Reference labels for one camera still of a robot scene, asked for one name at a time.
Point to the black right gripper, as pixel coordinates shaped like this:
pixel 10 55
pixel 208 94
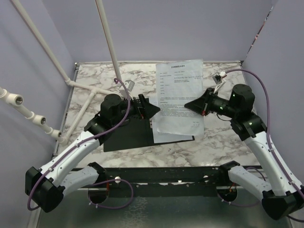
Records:
pixel 202 105

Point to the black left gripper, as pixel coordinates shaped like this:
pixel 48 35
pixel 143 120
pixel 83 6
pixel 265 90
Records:
pixel 145 109

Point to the white folder black inside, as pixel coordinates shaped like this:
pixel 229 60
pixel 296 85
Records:
pixel 137 133

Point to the printed paper sheet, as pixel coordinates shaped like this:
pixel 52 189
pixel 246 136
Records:
pixel 159 137

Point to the white paper sheets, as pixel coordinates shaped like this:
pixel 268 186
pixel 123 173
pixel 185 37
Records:
pixel 178 83

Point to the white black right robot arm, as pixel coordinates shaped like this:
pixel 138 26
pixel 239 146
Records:
pixel 261 154

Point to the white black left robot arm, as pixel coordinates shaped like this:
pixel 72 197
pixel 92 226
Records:
pixel 71 154

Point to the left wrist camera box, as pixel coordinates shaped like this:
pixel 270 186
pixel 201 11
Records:
pixel 129 85

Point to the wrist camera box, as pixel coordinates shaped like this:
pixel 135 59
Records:
pixel 219 80
pixel 129 85

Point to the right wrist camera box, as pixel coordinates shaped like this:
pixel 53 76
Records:
pixel 219 80

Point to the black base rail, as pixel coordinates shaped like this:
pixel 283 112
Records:
pixel 162 182

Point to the aluminium rail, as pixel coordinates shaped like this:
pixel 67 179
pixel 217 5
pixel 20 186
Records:
pixel 48 187

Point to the white pipe frame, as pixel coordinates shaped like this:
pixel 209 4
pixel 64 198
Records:
pixel 36 72

